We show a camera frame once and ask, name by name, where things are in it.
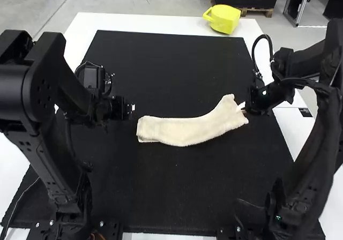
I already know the yellow plastic container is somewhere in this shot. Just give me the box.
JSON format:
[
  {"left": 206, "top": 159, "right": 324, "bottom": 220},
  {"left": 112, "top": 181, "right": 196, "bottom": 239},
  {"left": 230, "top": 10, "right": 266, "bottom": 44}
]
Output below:
[{"left": 202, "top": 4, "right": 241, "bottom": 35}]

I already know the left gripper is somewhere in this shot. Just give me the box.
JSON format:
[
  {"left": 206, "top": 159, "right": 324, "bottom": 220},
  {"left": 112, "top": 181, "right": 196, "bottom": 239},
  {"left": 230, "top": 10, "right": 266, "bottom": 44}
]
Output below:
[{"left": 106, "top": 95, "right": 137, "bottom": 122}]

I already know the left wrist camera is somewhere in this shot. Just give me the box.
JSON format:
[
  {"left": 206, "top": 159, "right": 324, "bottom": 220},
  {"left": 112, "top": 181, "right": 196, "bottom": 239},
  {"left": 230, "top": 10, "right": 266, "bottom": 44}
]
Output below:
[{"left": 74, "top": 62, "right": 115, "bottom": 96}]

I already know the wooden pallet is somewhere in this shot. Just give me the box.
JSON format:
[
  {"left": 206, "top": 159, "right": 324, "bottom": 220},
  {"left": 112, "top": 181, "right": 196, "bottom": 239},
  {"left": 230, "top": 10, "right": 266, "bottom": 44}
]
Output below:
[{"left": 208, "top": 0, "right": 274, "bottom": 18}]

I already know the metal frame cart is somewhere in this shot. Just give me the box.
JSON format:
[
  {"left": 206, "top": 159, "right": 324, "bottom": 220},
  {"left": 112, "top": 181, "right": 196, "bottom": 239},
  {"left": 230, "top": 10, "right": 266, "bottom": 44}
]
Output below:
[{"left": 281, "top": 0, "right": 330, "bottom": 28}]

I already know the black mat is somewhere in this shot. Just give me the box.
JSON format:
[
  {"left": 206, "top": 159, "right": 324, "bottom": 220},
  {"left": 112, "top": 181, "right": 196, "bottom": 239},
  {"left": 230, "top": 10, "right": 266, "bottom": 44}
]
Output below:
[{"left": 0, "top": 29, "right": 326, "bottom": 240}]

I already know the black cable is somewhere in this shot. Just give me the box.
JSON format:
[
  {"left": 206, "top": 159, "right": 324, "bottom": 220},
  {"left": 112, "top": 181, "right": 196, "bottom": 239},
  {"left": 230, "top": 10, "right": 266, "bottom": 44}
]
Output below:
[{"left": 251, "top": 33, "right": 274, "bottom": 83}]

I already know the pale towel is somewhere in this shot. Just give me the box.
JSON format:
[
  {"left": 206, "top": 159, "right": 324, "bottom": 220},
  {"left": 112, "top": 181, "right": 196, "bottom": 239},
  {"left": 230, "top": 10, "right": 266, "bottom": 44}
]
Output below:
[{"left": 136, "top": 94, "right": 249, "bottom": 147}]

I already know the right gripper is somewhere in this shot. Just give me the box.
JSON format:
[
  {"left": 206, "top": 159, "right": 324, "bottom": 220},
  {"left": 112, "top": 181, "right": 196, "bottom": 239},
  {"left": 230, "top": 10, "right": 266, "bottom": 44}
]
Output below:
[{"left": 235, "top": 84, "right": 281, "bottom": 117}]

